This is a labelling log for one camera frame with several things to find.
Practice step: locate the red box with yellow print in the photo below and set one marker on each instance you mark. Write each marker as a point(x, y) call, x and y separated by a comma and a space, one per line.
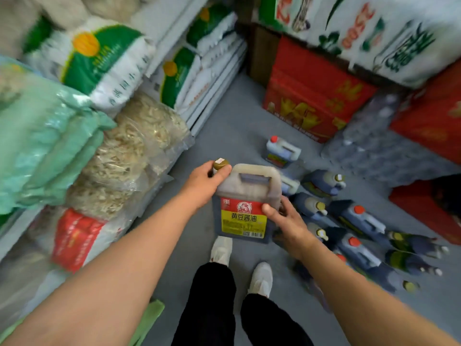
point(309, 93)

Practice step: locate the person's right hand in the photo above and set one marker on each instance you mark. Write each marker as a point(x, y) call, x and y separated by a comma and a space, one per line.
point(293, 230)

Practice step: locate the pale red cap jug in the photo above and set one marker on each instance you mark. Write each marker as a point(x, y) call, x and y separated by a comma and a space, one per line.
point(282, 151)

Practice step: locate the person's left hand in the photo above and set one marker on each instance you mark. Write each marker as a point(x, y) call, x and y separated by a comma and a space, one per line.
point(200, 185)

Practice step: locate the black trousers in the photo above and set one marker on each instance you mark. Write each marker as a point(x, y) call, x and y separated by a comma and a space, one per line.
point(212, 313)

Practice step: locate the white left shoe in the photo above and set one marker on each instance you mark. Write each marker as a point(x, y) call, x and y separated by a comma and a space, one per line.
point(221, 250)

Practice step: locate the white right shoe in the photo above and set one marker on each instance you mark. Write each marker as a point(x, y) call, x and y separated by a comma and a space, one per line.
point(261, 279)

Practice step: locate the grey woven sack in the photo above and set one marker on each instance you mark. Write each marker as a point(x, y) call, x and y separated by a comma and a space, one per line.
point(32, 17)

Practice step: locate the yellow label sauce jug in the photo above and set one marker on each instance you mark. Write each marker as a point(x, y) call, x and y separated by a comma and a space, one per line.
point(246, 198)

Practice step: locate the person's right forearm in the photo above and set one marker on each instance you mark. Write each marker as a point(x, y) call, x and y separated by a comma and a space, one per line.
point(360, 306)

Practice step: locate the large green white rice sack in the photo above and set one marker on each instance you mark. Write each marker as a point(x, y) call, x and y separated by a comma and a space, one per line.
point(104, 64)

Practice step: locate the clear bag of dried strips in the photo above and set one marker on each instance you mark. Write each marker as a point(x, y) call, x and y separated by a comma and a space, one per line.
point(101, 199)
point(155, 122)
point(115, 158)

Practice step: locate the person's left forearm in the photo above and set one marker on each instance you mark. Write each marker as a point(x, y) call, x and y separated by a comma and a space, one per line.
point(119, 277)

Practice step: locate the white sack with green print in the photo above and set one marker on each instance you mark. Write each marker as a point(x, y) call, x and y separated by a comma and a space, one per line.
point(378, 32)

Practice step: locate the person's left thumb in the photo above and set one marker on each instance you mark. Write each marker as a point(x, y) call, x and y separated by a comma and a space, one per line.
point(222, 173)

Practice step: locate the light green plastic bag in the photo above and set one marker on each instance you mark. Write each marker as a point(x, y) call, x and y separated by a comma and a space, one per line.
point(147, 320)

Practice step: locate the person's right thumb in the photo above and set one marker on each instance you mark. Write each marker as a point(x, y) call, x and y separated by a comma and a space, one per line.
point(272, 213)

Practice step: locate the plain red cardboard box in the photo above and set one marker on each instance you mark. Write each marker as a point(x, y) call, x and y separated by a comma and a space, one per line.
point(432, 118)

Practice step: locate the pile of green plastic bags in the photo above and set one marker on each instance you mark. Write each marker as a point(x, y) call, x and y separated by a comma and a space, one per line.
point(46, 140)

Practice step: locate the stack of white sacks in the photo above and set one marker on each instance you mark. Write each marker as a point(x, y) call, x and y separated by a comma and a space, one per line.
point(216, 82)

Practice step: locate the pile of dark sauce jugs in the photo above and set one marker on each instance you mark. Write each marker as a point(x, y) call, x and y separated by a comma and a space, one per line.
point(353, 219)

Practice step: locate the red and white sack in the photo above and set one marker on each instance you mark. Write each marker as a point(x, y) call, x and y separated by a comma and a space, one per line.
point(79, 237)

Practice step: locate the shrink-wrapped pack of water bottles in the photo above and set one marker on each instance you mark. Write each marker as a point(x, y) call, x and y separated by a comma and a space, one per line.
point(381, 147)

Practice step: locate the white shoe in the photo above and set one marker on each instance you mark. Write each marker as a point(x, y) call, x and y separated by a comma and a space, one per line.
point(221, 250)
point(261, 279)

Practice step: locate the dark bottle with green label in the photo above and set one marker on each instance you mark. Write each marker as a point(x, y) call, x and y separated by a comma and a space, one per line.
point(417, 244)
point(390, 279)
point(410, 263)

